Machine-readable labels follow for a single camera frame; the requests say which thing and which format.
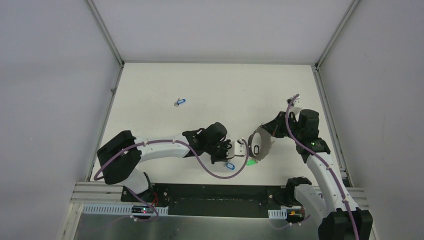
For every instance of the black tag key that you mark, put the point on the black tag key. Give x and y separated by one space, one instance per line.
254 150

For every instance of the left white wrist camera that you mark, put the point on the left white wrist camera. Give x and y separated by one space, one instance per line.
237 149

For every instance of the controller board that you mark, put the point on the controller board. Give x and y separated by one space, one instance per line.
295 215
142 209

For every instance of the blue tag key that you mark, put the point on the blue tag key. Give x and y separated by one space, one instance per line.
230 166
179 102

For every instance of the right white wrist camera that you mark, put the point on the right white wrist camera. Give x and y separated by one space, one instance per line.
295 106

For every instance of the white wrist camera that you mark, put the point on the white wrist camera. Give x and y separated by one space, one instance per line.
237 149
295 106

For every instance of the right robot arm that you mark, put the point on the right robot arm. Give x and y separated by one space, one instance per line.
334 210

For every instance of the aluminium frame rail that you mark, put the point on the aluminium frame rail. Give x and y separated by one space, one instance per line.
99 211

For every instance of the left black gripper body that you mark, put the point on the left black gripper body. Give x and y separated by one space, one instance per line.
220 151

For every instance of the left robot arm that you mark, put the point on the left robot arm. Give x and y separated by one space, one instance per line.
119 157

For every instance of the left controller board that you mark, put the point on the left controller board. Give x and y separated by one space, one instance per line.
142 209

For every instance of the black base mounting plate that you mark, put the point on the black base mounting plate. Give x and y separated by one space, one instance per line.
210 200

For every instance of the green tag key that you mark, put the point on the green tag key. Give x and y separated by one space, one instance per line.
251 162

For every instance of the right controller board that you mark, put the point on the right controller board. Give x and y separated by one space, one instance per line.
295 215

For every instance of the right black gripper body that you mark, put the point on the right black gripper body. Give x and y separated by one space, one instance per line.
281 122

